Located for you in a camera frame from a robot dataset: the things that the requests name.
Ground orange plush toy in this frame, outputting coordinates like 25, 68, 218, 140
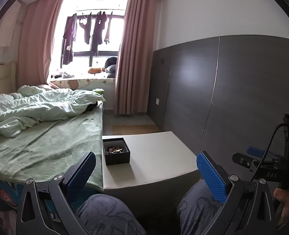
88, 67, 103, 74

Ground small green object on bed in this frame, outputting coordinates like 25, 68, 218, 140
94, 89, 105, 95

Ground pink right curtain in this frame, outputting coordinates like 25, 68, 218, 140
114, 0, 158, 115

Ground dark cushions on sill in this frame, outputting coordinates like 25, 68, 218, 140
105, 57, 117, 73

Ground bear-print window seat cushion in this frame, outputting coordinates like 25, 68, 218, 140
50, 78, 115, 90

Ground hanging dark clothes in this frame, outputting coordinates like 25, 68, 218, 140
60, 11, 113, 66

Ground white bedside table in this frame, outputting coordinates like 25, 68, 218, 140
101, 130, 201, 196

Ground pink curtain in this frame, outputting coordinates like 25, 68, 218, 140
18, 0, 64, 87
114, 0, 158, 115

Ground person's right hand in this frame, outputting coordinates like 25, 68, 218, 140
273, 188, 289, 227

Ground green bed sheet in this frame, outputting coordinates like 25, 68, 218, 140
0, 103, 103, 191

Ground beige headboard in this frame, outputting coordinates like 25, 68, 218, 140
0, 61, 16, 94

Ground light green duvet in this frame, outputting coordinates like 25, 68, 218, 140
0, 85, 105, 137

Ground pink pillow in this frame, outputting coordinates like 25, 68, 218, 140
37, 84, 54, 91

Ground person's left knee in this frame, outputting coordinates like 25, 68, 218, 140
77, 194, 146, 234

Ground person's right knee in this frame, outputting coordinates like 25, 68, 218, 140
177, 180, 222, 234

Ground black jewelry box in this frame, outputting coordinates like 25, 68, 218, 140
103, 137, 131, 165

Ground person's knee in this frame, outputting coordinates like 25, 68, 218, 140
77, 194, 146, 234
177, 180, 222, 234

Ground jewelry pile in box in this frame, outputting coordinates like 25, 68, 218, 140
105, 146, 126, 155

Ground pink left curtain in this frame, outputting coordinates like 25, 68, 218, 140
18, 0, 64, 87

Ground flattened cardboard on floor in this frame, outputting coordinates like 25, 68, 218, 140
112, 124, 160, 135

